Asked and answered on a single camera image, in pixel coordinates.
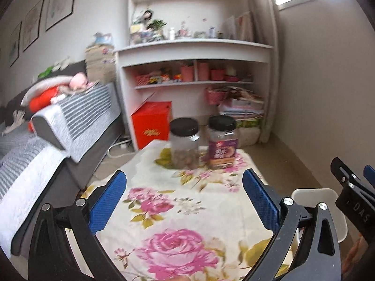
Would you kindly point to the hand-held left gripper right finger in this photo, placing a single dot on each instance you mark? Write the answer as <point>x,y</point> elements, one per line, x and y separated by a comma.
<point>260,202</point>

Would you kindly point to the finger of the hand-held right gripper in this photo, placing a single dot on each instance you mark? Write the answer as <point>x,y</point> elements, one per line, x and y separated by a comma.
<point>369,175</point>
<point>341,169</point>

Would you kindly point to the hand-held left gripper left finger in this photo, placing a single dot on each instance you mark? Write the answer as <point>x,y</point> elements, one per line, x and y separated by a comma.
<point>107,205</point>

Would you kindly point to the white plastic bin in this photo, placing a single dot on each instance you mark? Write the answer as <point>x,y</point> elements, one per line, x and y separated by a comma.
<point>316,196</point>

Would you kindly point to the person's right hand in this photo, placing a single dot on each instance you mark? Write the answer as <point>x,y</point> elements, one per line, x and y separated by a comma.
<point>356,253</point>

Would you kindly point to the grey sofa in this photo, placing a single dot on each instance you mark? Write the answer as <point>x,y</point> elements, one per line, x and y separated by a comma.
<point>96,140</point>

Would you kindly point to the purple label jar black lid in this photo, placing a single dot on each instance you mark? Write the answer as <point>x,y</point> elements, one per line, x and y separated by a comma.
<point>222,146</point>

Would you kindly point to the floral tablecloth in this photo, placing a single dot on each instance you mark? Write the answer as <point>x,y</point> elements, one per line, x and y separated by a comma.
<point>175,210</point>

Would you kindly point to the green white packet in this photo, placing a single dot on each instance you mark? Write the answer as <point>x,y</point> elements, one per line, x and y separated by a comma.
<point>249,131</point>

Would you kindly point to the grey striped seat blanket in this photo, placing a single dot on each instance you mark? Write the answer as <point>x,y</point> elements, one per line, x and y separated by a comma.
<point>26,175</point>

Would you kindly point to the red cardboard box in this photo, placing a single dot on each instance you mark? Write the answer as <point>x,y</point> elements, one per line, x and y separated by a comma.
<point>149,126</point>

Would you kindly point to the grey striped armrest blanket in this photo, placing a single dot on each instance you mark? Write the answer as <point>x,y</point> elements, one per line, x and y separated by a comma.
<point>82,117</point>

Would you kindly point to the clear jar black lid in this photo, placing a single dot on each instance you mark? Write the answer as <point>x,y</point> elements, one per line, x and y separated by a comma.
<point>184,149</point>

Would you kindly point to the stack of papers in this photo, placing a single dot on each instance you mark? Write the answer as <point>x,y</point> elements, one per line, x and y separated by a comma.
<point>243,108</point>

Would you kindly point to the pink hanging basket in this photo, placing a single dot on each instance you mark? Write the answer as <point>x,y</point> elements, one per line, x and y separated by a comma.
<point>216,97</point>

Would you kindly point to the red cushion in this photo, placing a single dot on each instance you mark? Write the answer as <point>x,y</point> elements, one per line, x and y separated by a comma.
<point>42,99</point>

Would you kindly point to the pink plush toy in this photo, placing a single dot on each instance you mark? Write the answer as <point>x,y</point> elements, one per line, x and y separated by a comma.
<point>78,81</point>

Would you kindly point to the pink mesh shelf basket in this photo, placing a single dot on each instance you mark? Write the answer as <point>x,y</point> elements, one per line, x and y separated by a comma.
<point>142,80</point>

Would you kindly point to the pale curtain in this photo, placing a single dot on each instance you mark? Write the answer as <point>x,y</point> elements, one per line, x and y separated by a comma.
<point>263,64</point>

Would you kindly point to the low pink container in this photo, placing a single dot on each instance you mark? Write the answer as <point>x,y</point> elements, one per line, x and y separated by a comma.
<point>217,75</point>

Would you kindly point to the white pillow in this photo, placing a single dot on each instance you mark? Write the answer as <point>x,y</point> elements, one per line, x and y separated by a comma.
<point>49,82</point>

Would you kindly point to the stack of books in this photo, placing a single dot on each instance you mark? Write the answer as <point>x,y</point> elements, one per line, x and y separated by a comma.
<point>99,64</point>

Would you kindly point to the tall pink container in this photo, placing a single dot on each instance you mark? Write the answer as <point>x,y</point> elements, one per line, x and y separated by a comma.
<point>187,73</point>
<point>202,71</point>

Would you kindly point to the green toy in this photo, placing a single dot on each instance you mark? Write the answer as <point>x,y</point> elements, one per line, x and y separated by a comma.
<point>46,72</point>

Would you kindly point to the white shelf unit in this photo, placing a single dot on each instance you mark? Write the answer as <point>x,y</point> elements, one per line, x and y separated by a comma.
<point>199,52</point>

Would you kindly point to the leaning white boards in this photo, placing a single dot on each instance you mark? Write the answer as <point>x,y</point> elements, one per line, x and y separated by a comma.
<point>238,26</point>

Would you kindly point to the small white bottle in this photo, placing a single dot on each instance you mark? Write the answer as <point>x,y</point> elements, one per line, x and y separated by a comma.
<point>172,34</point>

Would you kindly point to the small framed picture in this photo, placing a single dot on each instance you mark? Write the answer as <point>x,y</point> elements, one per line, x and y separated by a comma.
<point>15,44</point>

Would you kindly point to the small potted plant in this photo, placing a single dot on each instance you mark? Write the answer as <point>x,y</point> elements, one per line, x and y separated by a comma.
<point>157,25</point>

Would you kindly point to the dark-haired doll figurine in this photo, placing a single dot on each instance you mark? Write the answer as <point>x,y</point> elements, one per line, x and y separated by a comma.
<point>146,17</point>

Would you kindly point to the medium framed picture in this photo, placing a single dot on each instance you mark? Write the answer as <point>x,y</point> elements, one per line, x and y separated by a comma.
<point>33,25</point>

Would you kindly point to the large framed picture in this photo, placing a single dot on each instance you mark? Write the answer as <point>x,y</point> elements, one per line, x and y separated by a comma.
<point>61,4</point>

